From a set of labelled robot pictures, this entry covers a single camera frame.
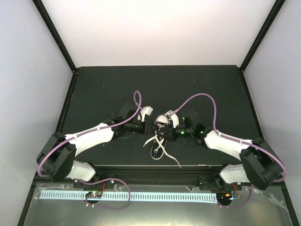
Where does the white shoelace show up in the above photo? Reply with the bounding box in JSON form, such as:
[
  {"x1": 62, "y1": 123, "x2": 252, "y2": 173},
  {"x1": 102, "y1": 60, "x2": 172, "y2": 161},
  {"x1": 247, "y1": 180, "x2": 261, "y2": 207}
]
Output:
[{"x1": 143, "y1": 131, "x2": 182, "y2": 168}]

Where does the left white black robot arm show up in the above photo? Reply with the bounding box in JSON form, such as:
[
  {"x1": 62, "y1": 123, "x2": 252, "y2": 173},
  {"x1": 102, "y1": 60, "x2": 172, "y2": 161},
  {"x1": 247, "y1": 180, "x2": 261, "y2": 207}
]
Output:
[{"x1": 36, "y1": 103, "x2": 153, "y2": 188}]

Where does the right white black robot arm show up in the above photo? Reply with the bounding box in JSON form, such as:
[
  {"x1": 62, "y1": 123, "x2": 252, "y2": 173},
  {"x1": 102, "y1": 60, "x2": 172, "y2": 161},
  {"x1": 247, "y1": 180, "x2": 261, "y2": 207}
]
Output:
[{"x1": 157, "y1": 111, "x2": 284, "y2": 190}]

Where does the black table mat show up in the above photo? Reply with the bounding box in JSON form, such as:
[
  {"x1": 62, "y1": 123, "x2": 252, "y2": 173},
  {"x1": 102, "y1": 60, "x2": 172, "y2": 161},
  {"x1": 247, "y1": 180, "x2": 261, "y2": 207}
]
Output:
[{"x1": 60, "y1": 65, "x2": 262, "y2": 166}]

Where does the right controller board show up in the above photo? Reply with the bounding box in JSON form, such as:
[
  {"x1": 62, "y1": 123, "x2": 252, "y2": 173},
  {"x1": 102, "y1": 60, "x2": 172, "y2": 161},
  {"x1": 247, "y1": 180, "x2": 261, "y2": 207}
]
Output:
[{"x1": 216, "y1": 193, "x2": 237, "y2": 201}]

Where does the controller board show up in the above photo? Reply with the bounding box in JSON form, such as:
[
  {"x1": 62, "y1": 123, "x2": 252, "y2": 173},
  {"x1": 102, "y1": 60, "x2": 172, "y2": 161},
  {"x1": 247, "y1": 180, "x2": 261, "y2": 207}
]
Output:
[
  {"x1": 216, "y1": 193, "x2": 237, "y2": 201},
  {"x1": 85, "y1": 191, "x2": 103, "y2": 199}
]

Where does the left controller board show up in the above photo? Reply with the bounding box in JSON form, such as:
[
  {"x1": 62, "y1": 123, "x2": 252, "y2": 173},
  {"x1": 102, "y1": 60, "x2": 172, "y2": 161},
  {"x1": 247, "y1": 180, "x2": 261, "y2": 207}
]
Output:
[{"x1": 85, "y1": 191, "x2": 103, "y2": 199}]

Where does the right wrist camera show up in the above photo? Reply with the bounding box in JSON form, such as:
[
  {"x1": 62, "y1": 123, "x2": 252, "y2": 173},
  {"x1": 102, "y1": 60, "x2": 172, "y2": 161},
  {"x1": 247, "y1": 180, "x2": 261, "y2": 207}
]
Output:
[{"x1": 165, "y1": 110, "x2": 180, "y2": 128}]

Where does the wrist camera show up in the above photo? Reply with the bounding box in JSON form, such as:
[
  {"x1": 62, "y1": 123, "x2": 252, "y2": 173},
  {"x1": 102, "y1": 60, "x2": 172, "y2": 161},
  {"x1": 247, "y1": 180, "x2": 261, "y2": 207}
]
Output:
[
  {"x1": 138, "y1": 106, "x2": 153, "y2": 122},
  {"x1": 165, "y1": 110, "x2": 180, "y2": 128}
]

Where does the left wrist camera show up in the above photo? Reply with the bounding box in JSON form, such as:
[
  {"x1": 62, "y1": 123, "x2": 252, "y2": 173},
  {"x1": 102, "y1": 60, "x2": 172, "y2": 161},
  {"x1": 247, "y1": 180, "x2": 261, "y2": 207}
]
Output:
[{"x1": 138, "y1": 106, "x2": 153, "y2": 122}]

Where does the black aluminium rail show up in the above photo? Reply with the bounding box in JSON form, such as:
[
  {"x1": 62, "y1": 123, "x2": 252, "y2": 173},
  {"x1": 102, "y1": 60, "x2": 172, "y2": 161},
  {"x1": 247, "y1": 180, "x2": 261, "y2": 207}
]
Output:
[{"x1": 88, "y1": 166, "x2": 221, "y2": 186}]

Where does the white slotted cable duct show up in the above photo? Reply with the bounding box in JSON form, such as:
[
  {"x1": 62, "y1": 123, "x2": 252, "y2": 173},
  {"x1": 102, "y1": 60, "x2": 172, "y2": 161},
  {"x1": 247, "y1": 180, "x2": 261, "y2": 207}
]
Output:
[{"x1": 39, "y1": 190, "x2": 217, "y2": 204}]

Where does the black left frame post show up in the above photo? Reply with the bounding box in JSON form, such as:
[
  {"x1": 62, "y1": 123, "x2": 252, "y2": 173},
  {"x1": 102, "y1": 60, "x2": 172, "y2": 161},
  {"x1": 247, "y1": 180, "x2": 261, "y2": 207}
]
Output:
[{"x1": 32, "y1": 0, "x2": 77, "y2": 72}]

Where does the black frame post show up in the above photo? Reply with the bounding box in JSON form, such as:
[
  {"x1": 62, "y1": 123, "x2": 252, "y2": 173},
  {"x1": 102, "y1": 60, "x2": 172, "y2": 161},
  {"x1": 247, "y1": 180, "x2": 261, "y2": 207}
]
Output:
[
  {"x1": 240, "y1": 0, "x2": 286, "y2": 73},
  {"x1": 32, "y1": 0, "x2": 77, "y2": 72}
]

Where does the black right frame post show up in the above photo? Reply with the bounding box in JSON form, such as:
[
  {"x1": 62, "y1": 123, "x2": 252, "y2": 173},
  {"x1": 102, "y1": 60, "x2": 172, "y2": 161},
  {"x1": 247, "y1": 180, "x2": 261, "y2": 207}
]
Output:
[{"x1": 240, "y1": 0, "x2": 286, "y2": 73}]

